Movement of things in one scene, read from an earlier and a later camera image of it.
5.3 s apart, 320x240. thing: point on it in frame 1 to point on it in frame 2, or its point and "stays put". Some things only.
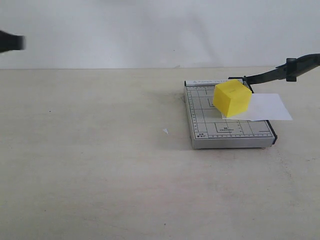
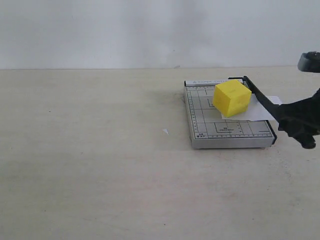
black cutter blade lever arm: (289, 71) to (270, 104)
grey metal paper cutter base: (209, 130) stays put
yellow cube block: (232, 98) stays put
